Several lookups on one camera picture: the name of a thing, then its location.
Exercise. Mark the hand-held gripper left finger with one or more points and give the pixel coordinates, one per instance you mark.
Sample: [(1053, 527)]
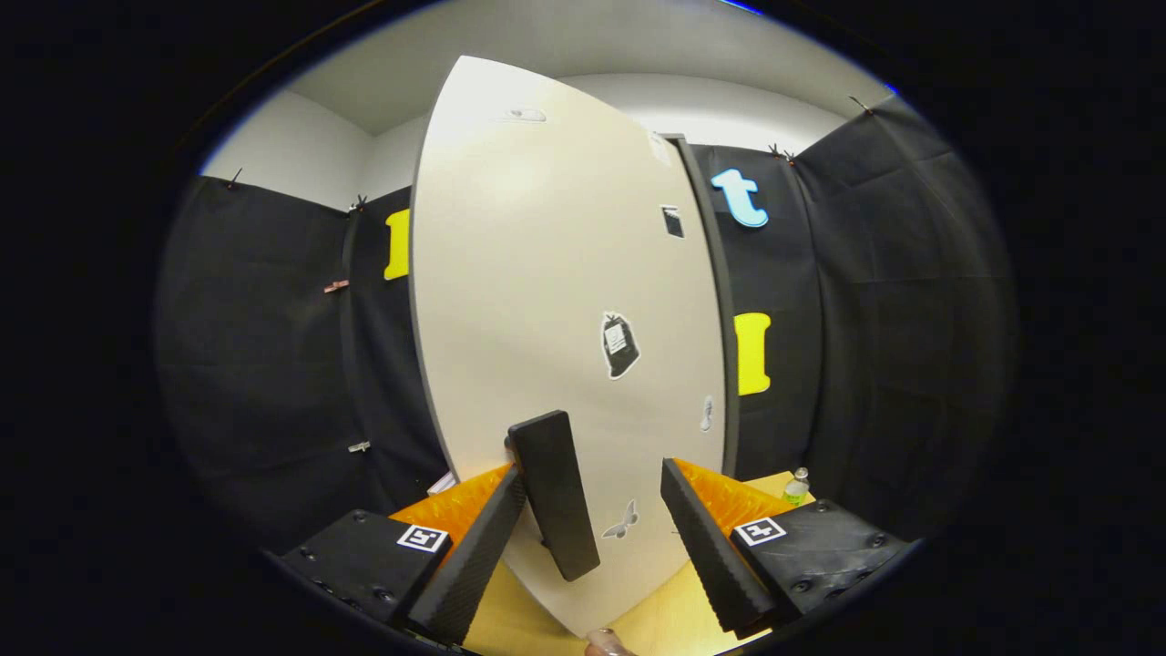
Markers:
[(474, 565)]

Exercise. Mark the grey shoe cabinet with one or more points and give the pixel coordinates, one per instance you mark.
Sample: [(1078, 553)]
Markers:
[(726, 319)]

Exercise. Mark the green plastic bottle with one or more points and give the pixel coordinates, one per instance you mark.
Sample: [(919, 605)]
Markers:
[(796, 492)]

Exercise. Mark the black backdrop cloth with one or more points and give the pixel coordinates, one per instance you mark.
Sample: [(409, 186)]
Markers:
[(255, 364)]

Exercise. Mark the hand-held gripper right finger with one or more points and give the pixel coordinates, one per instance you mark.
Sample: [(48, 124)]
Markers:
[(710, 565)]

